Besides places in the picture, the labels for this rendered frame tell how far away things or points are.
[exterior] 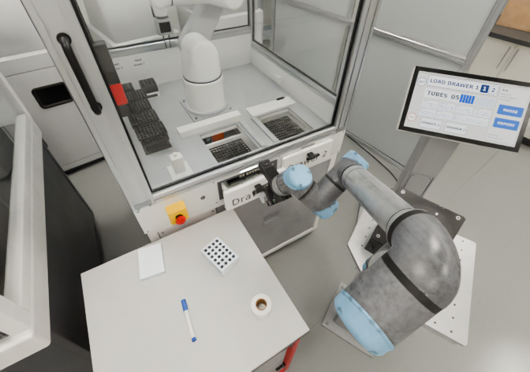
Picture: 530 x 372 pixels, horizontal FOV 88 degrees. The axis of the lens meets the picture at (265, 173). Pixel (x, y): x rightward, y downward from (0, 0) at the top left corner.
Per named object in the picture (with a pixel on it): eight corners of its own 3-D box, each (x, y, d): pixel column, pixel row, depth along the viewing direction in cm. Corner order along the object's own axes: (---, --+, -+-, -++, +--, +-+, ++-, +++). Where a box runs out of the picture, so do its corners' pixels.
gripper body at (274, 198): (266, 206, 102) (278, 203, 91) (257, 186, 103) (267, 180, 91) (284, 199, 105) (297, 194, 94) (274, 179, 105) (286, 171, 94)
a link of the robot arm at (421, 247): (478, 238, 37) (342, 141, 82) (416, 289, 40) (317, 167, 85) (515, 277, 41) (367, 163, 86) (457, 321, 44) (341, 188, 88)
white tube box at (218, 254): (239, 261, 106) (238, 256, 103) (222, 276, 101) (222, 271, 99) (218, 241, 112) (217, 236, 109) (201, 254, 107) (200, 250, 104)
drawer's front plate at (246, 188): (284, 186, 126) (285, 169, 118) (226, 211, 115) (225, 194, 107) (281, 184, 127) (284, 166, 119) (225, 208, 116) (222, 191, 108)
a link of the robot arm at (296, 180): (306, 195, 77) (283, 176, 77) (290, 201, 88) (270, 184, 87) (320, 176, 80) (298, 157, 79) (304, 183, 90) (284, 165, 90)
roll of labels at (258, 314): (267, 322, 91) (268, 318, 88) (248, 315, 92) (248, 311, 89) (273, 301, 95) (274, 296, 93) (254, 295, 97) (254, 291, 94)
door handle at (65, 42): (106, 118, 68) (69, 39, 55) (95, 121, 67) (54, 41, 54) (103, 109, 71) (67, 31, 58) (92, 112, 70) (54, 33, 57)
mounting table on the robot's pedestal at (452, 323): (461, 256, 122) (475, 243, 114) (449, 355, 95) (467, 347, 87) (363, 211, 138) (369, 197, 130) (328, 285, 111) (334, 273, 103)
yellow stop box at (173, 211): (190, 219, 109) (187, 208, 104) (172, 227, 107) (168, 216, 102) (185, 210, 112) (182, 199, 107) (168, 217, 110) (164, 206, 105)
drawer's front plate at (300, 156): (329, 157, 141) (334, 139, 133) (282, 176, 130) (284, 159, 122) (326, 154, 142) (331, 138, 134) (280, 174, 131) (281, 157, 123)
